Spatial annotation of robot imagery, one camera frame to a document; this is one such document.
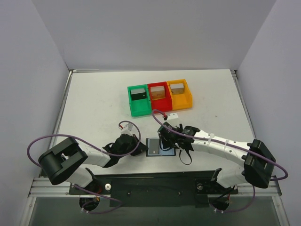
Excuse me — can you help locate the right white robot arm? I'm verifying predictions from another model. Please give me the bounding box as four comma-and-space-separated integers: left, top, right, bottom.
158, 122, 276, 189

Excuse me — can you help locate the green plastic bin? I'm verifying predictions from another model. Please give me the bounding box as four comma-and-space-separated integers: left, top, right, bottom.
127, 84, 152, 117

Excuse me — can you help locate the red plastic bin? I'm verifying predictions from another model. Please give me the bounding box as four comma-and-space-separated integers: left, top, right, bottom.
147, 81, 173, 112

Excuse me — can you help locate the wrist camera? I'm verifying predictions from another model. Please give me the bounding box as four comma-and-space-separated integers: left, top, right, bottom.
167, 113, 179, 121
122, 123, 133, 132

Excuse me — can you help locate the brown card stack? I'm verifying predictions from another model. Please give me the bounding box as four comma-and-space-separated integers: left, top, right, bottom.
150, 86, 165, 100

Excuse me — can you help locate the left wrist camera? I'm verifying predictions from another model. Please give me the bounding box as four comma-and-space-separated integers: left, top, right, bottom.
122, 123, 133, 132

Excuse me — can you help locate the orange plastic bin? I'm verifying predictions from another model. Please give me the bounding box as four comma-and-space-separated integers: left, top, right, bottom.
167, 79, 193, 111

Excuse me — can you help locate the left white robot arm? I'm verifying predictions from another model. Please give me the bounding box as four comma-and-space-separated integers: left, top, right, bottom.
38, 134, 148, 187

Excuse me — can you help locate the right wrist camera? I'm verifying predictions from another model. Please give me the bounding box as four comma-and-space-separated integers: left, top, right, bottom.
167, 113, 179, 121

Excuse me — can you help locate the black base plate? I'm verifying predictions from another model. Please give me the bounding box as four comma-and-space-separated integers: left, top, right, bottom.
68, 171, 238, 209

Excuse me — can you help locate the black leather card holder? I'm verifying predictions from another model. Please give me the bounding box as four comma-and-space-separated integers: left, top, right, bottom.
146, 138, 176, 157

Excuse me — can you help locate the black card stack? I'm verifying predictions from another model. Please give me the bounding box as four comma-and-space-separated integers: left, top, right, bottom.
130, 88, 147, 101

